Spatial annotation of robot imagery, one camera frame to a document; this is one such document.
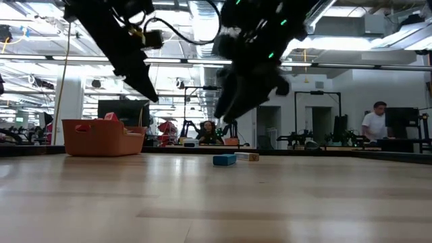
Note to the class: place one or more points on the person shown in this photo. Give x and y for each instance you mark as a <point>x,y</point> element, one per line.
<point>208,133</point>
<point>374,121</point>

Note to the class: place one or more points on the black gantry frame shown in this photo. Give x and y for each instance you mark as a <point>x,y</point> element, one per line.
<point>202,87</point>
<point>317,92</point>

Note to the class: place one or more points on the white column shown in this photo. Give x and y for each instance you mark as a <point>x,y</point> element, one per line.
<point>71,98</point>

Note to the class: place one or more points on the wooden block with blue face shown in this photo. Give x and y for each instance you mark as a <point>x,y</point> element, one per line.
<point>246,156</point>

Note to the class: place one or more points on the black upright monitor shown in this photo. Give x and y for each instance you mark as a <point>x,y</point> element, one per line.
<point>340,126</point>

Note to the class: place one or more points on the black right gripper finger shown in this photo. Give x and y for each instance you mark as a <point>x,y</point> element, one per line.
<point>256,87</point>
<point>224,91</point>

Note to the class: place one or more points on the orange plastic bin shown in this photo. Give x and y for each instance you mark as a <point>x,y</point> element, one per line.
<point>101,140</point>

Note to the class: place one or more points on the small white box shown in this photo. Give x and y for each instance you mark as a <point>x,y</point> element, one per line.
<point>190,142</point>

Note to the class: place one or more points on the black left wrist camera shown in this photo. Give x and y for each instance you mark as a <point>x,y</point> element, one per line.
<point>153,38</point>

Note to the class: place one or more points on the small orange background bin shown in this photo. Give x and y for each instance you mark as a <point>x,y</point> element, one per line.
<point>231,141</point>

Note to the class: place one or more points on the black equipment cabinet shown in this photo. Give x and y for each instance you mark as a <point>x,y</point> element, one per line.
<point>403,118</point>

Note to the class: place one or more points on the black background robot arm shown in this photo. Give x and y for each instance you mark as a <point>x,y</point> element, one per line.
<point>231,130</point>
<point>185,130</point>
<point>293,138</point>
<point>347,138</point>

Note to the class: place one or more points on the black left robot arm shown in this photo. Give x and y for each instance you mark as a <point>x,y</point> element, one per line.
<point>101,6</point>

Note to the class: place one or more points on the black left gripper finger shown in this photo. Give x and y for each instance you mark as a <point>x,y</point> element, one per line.
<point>141,82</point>

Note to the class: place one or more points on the long blue block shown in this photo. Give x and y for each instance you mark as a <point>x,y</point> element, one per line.
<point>224,160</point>

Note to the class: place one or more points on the red wooden block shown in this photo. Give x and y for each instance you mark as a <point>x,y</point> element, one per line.
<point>111,116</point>
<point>82,128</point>

